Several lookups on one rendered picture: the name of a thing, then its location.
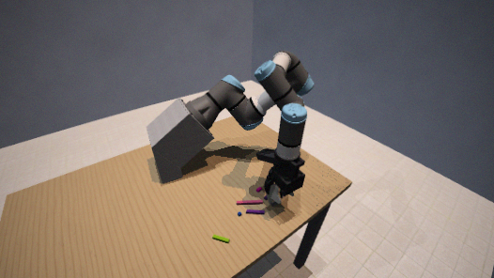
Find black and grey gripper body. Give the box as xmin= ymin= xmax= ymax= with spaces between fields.
xmin=268 ymin=148 xmax=305 ymax=196

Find pink rod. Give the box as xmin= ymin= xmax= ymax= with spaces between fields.
xmin=237 ymin=200 xmax=263 ymax=205

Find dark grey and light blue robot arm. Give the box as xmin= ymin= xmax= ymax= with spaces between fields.
xmin=185 ymin=51 xmax=314 ymax=160

